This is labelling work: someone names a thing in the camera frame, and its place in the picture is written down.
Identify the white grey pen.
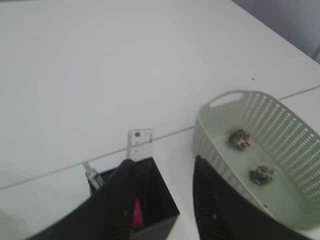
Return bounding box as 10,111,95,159
82,162,104,190

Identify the clear plastic ruler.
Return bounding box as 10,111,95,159
126,128,155,162

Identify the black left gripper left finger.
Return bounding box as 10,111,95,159
30,159,136,240

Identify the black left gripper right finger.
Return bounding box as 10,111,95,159
192,155,306,240

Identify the paper ball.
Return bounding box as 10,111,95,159
249,165,281,186
228,129,251,151

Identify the pale green glass plate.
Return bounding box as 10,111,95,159
0,209,30,240

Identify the black mesh pen holder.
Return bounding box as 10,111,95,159
89,157,180,240

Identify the light green woven basket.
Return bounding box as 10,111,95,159
192,90,320,239

